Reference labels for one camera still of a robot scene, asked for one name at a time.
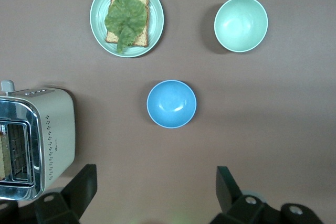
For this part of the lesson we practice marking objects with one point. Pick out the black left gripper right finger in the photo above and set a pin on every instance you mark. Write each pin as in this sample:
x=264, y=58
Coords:
x=231, y=203

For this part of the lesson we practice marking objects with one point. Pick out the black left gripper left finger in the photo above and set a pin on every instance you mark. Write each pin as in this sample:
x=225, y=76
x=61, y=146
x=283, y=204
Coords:
x=71, y=203

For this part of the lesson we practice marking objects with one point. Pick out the blue bowl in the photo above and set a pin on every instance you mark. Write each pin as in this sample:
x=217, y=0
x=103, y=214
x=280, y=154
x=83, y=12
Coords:
x=171, y=104

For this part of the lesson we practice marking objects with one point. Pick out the mint green bowl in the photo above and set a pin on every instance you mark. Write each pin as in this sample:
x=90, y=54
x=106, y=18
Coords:
x=241, y=24

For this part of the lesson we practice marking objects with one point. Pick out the beige chrome toaster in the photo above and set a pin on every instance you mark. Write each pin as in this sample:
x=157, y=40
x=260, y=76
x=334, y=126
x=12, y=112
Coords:
x=57, y=129

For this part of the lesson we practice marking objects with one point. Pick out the bread slice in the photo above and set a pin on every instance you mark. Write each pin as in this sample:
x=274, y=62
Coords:
x=140, y=39

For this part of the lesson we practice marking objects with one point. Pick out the mint green plate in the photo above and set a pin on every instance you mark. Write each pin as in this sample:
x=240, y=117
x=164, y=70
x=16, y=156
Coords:
x=98, y=19

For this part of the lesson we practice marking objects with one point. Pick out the green lettuce leaf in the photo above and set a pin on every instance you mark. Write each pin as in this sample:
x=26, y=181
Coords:
x=126, y=16

